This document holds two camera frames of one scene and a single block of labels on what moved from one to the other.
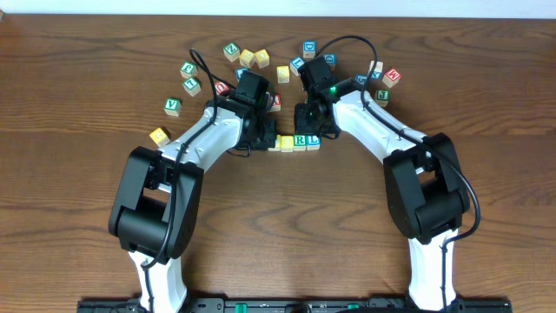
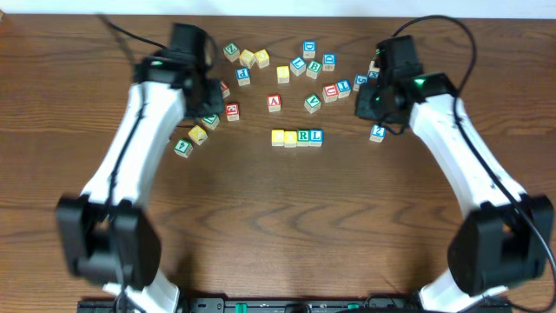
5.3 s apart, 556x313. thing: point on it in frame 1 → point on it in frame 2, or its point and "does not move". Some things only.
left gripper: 265,133 → 208,103
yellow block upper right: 262,57 does not move
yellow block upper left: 247,57 does not move
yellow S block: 283,74 does not move
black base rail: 298,305 does not move
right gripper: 305,120 → 367,104
